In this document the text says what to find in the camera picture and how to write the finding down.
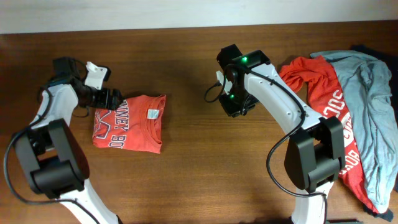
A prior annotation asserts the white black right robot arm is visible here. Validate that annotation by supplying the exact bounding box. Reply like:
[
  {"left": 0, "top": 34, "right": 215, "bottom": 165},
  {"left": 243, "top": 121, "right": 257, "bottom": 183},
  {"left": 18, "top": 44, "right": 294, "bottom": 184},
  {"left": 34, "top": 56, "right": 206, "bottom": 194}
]
[{"left": 216, "top": 44, "right": 345, "bottom": 223}]

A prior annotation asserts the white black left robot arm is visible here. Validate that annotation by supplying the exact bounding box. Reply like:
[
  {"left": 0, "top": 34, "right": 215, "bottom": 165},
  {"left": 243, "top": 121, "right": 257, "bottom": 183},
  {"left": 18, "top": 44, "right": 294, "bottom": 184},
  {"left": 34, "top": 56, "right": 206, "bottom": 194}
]
[{"left": 3, "top": 57, "right": 123, "bottom": 223}]

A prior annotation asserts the grey t-shirt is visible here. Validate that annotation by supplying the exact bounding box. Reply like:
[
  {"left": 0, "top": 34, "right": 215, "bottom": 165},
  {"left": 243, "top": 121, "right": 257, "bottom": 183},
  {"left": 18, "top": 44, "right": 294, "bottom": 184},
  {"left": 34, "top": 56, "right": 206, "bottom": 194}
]
[{"left": 310, "top": 50, "right": 397, "bottom": 213}]

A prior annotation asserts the dark navy garment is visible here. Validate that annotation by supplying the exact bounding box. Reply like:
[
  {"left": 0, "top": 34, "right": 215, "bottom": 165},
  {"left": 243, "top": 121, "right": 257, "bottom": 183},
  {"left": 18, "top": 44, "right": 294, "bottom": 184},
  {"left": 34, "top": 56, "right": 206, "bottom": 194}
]
[{"left": 350, "top": 45, "right": 397, "bottom": 114}]

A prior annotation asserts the orange red t-shirt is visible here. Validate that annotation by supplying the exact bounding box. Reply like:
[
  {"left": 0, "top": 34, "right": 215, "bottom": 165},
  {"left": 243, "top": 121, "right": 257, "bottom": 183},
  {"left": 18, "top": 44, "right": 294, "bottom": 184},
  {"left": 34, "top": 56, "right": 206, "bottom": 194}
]
[{"left": 92, "top": 95, "right": 166, "bottom": 154}]

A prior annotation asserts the red printed t-shirt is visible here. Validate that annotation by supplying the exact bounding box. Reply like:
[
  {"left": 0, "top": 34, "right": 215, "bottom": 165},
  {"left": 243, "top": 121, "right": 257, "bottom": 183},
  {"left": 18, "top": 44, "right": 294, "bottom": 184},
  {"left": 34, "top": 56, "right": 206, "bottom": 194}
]
[{"left": 279, "top": 56, "right": 379, "bottom": 214}]

